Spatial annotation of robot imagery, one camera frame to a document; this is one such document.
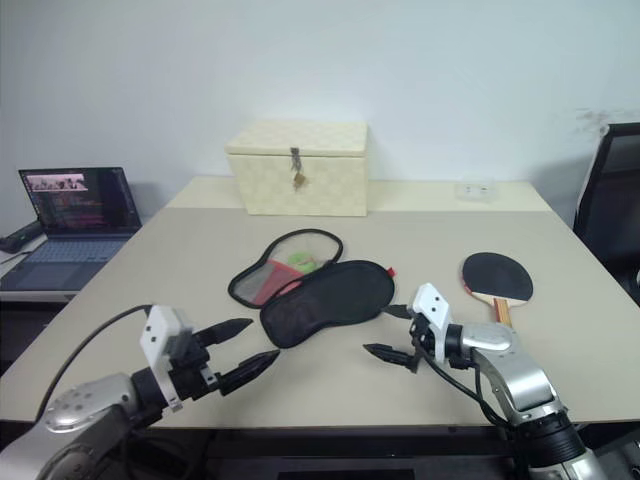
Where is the black red mesh paddle case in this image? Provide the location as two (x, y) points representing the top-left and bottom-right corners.
(227, 228), (399, 350)

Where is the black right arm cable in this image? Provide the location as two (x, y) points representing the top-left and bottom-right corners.
(414, 344), (516, 441)

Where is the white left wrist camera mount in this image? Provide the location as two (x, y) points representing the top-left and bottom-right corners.
(138, 304), (195, 414)

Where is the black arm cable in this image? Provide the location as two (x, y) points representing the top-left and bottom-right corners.
(33, 303), (154, 424)
(414, 344), (516, 441)

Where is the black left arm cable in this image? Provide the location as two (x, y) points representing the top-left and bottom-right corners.
(33, 303), (154, 424)

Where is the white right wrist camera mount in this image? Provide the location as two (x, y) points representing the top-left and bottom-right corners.
(407, 282), (454, 364)

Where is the black device beside laptop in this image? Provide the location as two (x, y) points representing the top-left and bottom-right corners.
(0, 219), (44, 253)

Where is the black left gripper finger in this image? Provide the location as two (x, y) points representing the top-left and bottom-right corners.
(192, 317), (255, 348)
(217, 348), (282, 398)

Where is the black office chair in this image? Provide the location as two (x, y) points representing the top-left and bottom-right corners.
(572, 122), (640, 307)

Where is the green hang tag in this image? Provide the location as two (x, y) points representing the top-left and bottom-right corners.
(285, 250), (322, 274)

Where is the open grey laptop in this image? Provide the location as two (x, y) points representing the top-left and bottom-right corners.
(0, 166), (144, 292)

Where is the black table tennis paddle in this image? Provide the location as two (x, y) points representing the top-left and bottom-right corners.
(460, 251), (534, 329)

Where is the cream lidded storage box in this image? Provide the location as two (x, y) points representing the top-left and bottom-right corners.
(224, 119), (370, 218)

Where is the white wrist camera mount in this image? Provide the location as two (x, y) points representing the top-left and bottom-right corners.
(407, 282), (454, 364)
(138, 304), (195, 414)

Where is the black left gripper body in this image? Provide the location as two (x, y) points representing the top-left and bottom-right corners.
(168, 327), (225, 402)

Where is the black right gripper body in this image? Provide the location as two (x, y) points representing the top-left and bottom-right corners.
(406, 314), (438, 375)

